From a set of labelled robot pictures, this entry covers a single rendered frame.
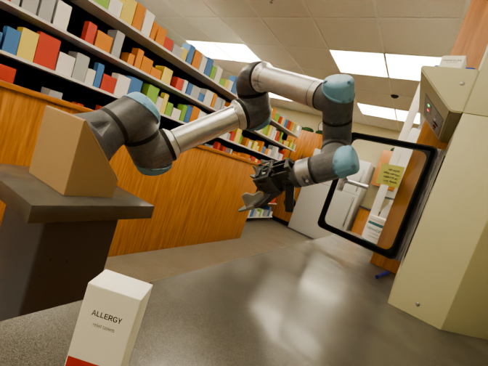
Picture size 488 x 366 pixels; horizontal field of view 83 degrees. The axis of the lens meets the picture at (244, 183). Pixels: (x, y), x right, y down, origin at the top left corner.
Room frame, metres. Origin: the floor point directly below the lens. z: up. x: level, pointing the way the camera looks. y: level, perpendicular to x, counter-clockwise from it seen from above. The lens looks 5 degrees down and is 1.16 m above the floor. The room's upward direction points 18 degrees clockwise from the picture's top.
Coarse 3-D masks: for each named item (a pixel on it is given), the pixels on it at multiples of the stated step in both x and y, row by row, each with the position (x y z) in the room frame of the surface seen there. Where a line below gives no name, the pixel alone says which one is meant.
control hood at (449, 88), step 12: (420, 72) 0.72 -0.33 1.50; (432, 72) 0.69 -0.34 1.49; (444, 72) 0.68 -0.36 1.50; (456, 72) 0.67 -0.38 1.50; (468, 72) 0.66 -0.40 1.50; (420, 84) 0.78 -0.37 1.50; (432, 84) 0.69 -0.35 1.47; (444, 84) 0.67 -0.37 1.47; (456, 84) 0.66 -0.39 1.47; (468, 84) 0.65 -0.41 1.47; (420, 96) 0.85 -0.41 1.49; (432, 96) 0.73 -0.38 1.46; (444, 96) 0.67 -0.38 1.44; (456, 96) 0.66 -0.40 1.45; (468, 96) 0.65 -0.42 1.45; (420, 108) 0.93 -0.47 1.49; (444, 108) 0.69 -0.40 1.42; (456, 108) 0.65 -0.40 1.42; (444, 120) 0.74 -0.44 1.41; (456, 120) 0.70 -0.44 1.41; (444, 132) 0.82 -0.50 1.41
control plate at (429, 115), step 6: (426, 96) 0.78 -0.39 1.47; (426, 102) 0.82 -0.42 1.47; (426, 108) 0.85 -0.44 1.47; (432, 108) 0.79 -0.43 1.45; (426, 114) 0.89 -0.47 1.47; (432, 114) 0.82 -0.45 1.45; (438, 114) 0.76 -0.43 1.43; (432, 120) 0.86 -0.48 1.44; (438, 120) 0.80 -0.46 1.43; (432, 126) 0.91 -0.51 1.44; (438, 126) 0.83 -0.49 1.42; (438, 132) 0.87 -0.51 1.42
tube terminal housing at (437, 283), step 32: (480, 64) 0.85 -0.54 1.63; (480, 96) 0.64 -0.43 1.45; (480, 128) 0.63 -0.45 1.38; (448, 160) 0.64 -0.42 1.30; (480, 160) 0.61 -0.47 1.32; (448, 192) 0.63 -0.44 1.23; (480, 192) 0.60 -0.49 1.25; (448, 224) 0.62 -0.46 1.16; (480, 224) 0.59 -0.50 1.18; (416, 256) 0.64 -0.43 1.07; (448, 256) 0.61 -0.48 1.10; (480, 256) 0.59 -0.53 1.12; (416, 288) 0.62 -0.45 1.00; (448, 288) 0.60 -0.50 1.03; (480, 288) 0.60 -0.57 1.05; (448, 320) 0.59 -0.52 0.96; (480, 320) 0.61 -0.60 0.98
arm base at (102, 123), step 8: (88, 112) 0.75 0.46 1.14; (96, 112) 0.75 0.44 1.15; (104, 112) 0.76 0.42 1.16; (112, 112) 0.77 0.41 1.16; (88, 120) 0.71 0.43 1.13; (96, 120) 0.72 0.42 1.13; (104, 120) 0.74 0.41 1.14; (112, 120) 0.76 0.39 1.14; (96, 128) 0.72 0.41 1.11; (104, 128) 0.73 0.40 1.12; (112, 128) 0.75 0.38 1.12; (120, 128) 0.77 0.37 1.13; (96, 136) 0.70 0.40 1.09; (104, 136) 0.72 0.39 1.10; (112, 136) 0.74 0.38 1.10; (120, 136) 0.77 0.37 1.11; (128, 136) 0.80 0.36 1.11; (104, 144) 0.72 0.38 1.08; (112, 144) 0.75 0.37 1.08; (120, 144) 0.78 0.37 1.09; (104, 152) 0.73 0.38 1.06; (112, 152) 0.76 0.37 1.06
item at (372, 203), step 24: (360, 144) 1.08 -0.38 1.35; (384, 144) 1.03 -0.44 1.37; (360, 168) 1.06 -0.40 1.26; (384, 168) 1.01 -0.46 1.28; (408, 168) 0.96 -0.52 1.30; (336, 192) 1.10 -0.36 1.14; (360, 192) 1.04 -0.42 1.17; (384, 192) 0.99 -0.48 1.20; (408, 192) 0.94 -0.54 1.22; (336, 216) 1.07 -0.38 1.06; (360, 216) 1.02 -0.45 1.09; (384, 216) 0.97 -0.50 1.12; (384, 240) 0.95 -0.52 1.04
